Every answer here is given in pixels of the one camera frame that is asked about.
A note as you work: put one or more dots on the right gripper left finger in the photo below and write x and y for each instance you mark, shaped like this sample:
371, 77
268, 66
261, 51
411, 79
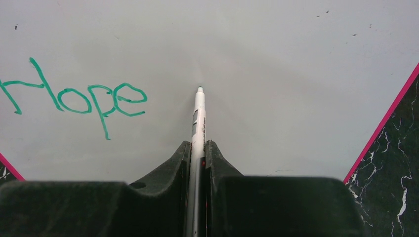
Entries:
152, 206

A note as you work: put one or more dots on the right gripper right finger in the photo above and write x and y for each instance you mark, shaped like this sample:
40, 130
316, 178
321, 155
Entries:
273, 206

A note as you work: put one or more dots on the green capped whiteboard marker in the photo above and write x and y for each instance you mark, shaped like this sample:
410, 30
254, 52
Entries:
196, 191

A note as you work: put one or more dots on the pink framed whiteboard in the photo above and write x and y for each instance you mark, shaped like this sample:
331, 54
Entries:
104, 89

